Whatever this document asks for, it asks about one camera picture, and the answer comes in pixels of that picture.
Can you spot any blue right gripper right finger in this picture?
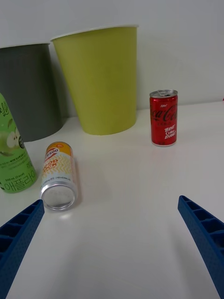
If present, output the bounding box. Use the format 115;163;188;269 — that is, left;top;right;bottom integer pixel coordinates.
177;195;224;299

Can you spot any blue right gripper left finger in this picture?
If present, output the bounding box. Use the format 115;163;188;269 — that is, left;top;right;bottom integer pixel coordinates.
0;199;45;299

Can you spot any orange and white drink can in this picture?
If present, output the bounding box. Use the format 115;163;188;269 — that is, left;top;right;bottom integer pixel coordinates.
40;141;78;211

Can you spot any green plastic bottle black cap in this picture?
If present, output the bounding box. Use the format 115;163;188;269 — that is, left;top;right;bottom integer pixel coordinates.
0;93;38;194

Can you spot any red drink can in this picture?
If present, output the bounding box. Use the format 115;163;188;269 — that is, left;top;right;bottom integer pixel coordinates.
149;89;179;148

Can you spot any grey plastic waste bin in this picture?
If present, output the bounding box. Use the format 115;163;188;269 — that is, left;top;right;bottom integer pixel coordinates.
0;43;63;142

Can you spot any yellow-green plastic waste bin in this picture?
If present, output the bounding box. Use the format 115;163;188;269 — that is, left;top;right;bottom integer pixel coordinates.
50;24;139;136

